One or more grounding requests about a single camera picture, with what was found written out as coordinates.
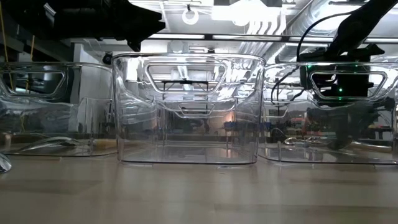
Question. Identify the narrow clear plastic bin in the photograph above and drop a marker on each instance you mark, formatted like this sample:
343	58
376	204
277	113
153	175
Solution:
280	149
46	109
186	140

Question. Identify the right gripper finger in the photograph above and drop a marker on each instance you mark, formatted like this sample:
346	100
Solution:
342	133

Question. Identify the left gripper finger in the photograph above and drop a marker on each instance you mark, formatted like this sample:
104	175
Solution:
136	45
140	21

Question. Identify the wide clear plastic bin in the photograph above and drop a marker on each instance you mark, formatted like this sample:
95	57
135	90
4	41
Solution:
196	115

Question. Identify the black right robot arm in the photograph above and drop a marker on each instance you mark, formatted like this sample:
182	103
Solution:
357	25

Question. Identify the long ceiling light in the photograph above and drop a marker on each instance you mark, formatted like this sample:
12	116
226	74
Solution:
248	36

